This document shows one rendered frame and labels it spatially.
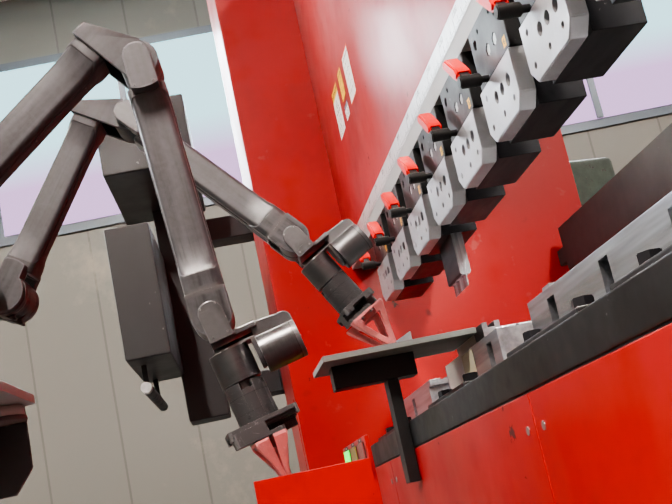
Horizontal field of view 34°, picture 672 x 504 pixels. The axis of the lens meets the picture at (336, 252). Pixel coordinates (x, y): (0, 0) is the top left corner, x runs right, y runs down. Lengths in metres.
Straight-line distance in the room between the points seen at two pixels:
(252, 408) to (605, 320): 0.65
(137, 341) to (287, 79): 0.79
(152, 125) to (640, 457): 0.90
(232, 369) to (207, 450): 4.37
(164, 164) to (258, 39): 1.49
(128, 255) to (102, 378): 3.05
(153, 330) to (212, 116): 3.41
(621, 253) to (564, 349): 0.18
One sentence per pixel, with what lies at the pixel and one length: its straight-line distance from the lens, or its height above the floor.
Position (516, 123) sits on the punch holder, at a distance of 1.45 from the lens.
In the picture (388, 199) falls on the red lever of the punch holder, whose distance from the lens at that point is 2.08.
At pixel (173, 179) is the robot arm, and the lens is 1.57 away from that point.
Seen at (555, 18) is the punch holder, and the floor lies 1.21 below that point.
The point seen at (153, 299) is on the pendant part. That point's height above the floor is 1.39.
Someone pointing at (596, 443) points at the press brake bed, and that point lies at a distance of 1.05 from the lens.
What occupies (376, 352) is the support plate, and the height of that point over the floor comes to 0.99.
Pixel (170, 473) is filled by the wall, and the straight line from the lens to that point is 5.88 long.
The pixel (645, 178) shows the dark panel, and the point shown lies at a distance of 2.40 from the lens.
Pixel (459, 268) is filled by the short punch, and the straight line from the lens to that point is 1.93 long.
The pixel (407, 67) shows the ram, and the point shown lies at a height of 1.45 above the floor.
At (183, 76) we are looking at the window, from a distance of 6.34.
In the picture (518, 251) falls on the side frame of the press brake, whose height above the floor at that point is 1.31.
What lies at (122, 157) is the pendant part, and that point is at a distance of 3.07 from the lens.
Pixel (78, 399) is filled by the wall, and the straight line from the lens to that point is 6.00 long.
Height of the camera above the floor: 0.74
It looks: 13 degrees up
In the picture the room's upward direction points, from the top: 12 degrees counter-clockwise
